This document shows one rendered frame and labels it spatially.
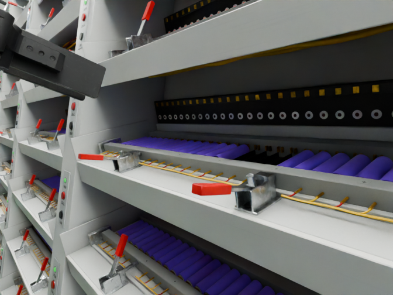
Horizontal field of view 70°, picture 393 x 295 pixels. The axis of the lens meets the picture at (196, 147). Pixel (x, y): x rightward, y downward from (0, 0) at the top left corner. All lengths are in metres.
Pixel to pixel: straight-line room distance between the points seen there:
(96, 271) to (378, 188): 0.49
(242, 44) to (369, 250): 0.21
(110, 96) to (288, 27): 0.47
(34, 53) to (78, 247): 0.51
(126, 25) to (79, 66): 0.46
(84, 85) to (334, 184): 0.23
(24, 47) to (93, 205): 0.48
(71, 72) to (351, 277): 0.26
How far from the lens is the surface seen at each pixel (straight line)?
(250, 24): 0.30
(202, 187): 0.22
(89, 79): 0.27
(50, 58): 0.25
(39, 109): 1.34
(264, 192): 0.27
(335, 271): 0.24
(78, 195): 0.66
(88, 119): 0.65
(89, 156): 0.45
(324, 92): 0.40
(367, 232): 0.25
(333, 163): 0.33
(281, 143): 0.42
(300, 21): 0.27
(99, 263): 0.62
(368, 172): 0.30
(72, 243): 0.68
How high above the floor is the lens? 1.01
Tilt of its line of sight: level
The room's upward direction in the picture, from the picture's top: 6 degrees clockwise
